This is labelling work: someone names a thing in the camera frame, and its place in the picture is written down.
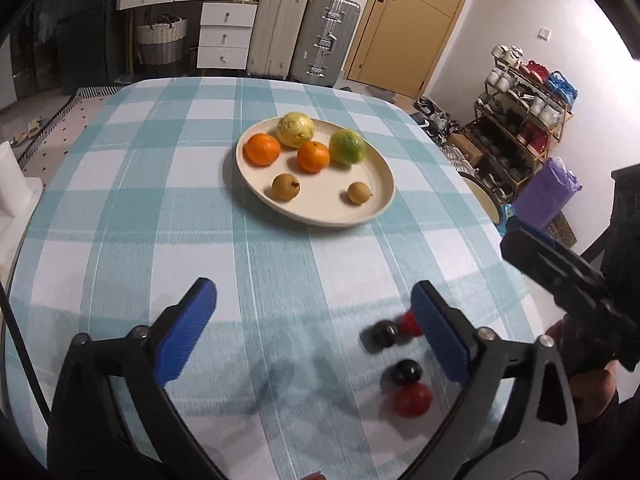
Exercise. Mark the person's right hand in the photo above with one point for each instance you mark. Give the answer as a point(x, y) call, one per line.
point(592, 395)

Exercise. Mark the white drawer dresser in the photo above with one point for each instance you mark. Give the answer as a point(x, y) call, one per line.
point(222, 30)

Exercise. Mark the shoe rack with shoes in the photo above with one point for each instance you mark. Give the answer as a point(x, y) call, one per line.
point(530, 100)

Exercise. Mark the beige slippers pair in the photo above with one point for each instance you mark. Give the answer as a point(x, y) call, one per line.
point(27, 132)

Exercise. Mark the dark purple cherry tomato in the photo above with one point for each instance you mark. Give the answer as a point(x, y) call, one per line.
point(385, 332)
point(406, 371)

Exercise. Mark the silver hard suitcase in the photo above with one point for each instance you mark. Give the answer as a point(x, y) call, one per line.
point(325, 40)

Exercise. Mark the cream round plate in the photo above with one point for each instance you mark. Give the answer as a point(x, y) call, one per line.
point(325, 200)

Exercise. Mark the red cherry tomato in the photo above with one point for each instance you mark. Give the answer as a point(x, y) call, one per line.
point(409, 325)
point(413, 400)

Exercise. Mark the blue plastic bag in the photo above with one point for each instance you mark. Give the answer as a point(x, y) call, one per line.
point(507, 215)

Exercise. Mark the striped floor rug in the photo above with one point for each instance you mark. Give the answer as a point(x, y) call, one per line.
point(60, 120)

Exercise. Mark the purple plastic bag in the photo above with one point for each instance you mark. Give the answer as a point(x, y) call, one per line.
point(547, 192)

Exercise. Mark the woven laundry basket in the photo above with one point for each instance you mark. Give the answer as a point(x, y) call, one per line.
point(160, 42)

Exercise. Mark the yellow wooden door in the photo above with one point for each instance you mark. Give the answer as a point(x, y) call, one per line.
point(415, 45)

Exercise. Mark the small brown longan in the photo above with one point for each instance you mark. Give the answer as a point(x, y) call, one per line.
point(359, 193)
point(286, 188)

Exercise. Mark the pile of assorted shoes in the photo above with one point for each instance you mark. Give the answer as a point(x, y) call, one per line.
point(440, 120)

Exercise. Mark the greenish yellow round fruit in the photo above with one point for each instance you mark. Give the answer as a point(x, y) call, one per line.
point(295, 130)
point(347, 147)

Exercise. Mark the wooden shoe rack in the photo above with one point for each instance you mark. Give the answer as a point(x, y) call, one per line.
point(520, 125)

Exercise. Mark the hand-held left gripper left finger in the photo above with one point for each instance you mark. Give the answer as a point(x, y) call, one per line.
point(185, 330)

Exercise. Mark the beige hard suitcase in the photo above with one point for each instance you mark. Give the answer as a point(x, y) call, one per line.
point(275, 30)

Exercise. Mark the dark glass wardrobe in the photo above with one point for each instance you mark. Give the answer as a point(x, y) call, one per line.
point(30, 50)

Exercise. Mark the small cardboard box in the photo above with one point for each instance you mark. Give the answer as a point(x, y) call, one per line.
point(465, 147)

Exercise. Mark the patterned door mat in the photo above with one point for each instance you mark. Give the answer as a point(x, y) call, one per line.
point(562, 230)

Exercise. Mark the white wall switch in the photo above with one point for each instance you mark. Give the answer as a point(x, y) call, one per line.
point(545, 33)

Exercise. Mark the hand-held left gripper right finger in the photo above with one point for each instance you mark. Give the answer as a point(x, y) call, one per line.
point(442, 332)

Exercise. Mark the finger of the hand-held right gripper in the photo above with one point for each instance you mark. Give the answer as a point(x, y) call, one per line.
point(550, 270)
point(537, 234)

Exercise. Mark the orange tangerine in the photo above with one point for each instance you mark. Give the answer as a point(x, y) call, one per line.
point(313, 157)
point(262, 150)

